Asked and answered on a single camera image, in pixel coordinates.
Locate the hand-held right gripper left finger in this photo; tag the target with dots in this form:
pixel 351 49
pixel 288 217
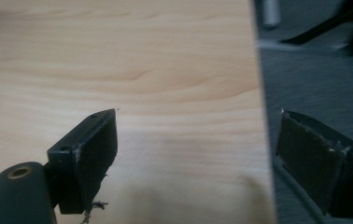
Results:
pixel 86 158

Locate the white metal stand leg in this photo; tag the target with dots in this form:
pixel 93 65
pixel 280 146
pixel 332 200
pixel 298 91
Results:
pixel 271 13

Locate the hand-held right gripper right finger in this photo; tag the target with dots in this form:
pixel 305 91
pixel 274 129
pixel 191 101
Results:
pixel 314 161

